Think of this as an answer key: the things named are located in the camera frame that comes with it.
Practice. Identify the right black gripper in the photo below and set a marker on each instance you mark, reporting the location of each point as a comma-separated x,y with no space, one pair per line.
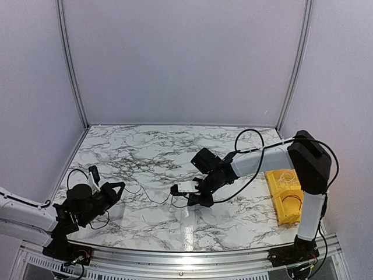
195,200

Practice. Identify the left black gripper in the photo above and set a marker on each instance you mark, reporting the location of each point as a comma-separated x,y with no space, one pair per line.
112,198

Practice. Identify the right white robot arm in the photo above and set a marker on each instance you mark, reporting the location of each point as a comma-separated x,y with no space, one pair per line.
311,159

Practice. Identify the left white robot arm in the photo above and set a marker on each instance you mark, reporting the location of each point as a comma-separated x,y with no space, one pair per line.
40,224

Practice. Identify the yellow three-compartment bin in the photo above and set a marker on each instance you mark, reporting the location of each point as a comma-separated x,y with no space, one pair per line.
286,195

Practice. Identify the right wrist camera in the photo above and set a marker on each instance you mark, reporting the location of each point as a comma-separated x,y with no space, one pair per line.
185,187

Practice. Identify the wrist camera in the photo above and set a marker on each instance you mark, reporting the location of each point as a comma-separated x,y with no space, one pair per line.
93,179
185,187

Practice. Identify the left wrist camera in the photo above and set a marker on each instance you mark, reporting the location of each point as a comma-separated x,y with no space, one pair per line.
93,179

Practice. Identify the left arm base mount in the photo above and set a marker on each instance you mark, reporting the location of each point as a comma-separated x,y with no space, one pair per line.
61,249

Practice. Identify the left aluminium frame post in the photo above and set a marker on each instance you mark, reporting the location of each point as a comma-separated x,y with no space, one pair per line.
66,49

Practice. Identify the aluminium frame post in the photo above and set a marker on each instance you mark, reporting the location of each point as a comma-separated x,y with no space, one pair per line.
66,49
299,57

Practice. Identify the front aluminium rail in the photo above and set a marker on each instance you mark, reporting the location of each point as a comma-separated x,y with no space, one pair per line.
114,263

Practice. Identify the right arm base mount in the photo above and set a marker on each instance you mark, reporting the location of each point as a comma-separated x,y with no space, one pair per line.
301,250

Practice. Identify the right aluminium frame post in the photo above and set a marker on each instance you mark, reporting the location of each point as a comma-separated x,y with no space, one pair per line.
299,57

